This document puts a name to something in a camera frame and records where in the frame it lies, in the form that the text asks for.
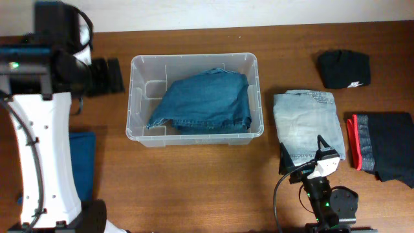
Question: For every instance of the teal blue shirt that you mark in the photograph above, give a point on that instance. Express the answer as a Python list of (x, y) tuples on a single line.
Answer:
[(83, 149)]

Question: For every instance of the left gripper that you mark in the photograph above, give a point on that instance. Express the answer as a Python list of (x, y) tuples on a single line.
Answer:
[(108, 76)]

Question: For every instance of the black garment with red trim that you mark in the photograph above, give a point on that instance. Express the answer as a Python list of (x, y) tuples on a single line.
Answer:
[(382, 144)]

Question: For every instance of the folded light blue jeans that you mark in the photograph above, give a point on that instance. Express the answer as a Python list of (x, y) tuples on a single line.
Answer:
[(301, 116)]

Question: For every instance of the dark blue jeans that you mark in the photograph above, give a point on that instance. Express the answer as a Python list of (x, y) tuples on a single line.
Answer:
[(211, 102)]

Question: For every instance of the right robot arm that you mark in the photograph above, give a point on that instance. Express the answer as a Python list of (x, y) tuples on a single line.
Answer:
[(333, 207)]

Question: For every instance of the folded black Nike garment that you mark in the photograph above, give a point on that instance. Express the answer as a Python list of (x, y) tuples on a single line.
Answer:
[(341, 69)]

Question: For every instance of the clear plastic storage bin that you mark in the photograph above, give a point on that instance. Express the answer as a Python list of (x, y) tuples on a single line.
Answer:
[(152, 75)]

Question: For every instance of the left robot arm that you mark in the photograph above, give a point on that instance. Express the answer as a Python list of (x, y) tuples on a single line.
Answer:
[(39, 79)]

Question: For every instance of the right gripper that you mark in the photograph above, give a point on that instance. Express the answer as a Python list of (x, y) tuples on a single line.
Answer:
[(285, 163)]

